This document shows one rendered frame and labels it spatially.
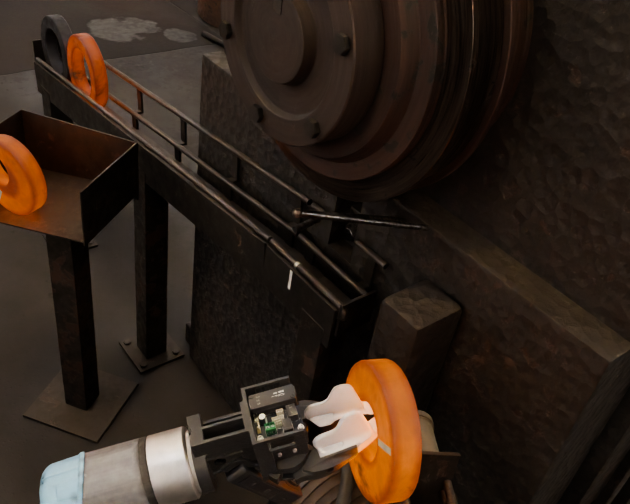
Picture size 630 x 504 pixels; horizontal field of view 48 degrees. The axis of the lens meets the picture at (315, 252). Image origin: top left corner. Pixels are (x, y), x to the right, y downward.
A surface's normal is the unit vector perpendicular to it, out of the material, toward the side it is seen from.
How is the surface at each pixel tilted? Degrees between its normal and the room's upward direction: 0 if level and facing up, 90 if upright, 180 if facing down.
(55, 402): 0
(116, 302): 0
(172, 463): 31
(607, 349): 0
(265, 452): 91
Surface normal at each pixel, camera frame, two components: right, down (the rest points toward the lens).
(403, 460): 0.29, 0.13
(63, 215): 0.06, -0.80
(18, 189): -0.52, 0.48
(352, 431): 0.29, 0.62
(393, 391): 0.21, -0.68
